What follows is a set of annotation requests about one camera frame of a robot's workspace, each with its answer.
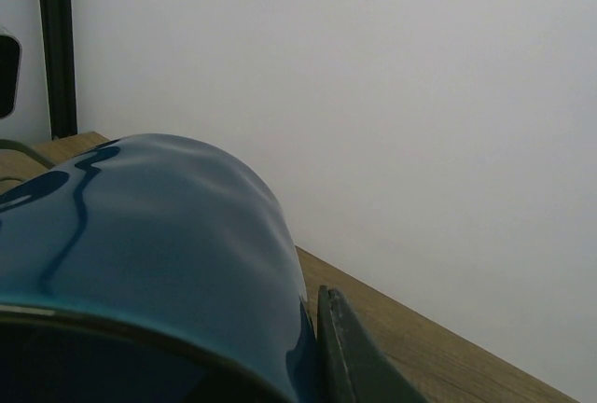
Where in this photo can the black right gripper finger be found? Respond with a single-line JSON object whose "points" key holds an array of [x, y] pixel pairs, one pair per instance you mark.
{"points": [[356, 369]]}

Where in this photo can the black aluminium frame post left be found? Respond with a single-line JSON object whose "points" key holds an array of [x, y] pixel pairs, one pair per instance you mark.
{"points": [[57, 31]]}

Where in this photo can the dark blue ceramic mug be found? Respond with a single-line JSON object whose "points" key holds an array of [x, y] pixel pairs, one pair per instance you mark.
{"points": [[153, 268]]}

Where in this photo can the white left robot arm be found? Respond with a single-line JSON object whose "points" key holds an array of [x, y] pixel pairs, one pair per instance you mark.
{"points": [[10, 63]]}

